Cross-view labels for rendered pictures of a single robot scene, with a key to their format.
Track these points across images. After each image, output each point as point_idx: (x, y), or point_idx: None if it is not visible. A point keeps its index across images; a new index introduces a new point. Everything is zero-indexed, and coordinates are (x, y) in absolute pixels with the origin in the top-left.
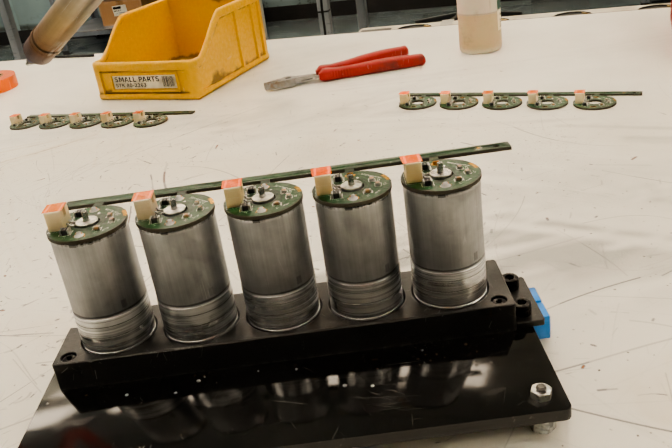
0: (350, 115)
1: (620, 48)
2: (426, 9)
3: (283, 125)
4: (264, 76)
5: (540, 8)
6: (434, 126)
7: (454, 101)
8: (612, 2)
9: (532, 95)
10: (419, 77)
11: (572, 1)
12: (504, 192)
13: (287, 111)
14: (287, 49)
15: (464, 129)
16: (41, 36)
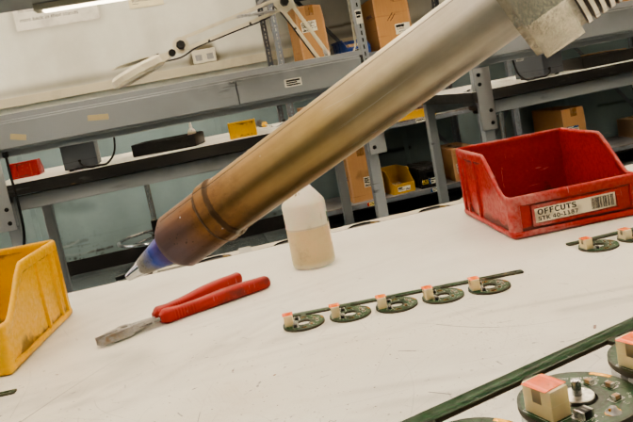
0: (235, 350)
1: (450, 240)
2: (121, 266)
3: (158, 380)
4: (82, 332)
5: (227, 250)
6: (348, 341)
7: (344, 313)
8: (286, 236)
9: (429, 290)
10: (277, 299)
11: (252, 240)
12: (511, 390)
13: (149, 363)
14: (88, 300)
15: (386, 337)
16: (245, 194)
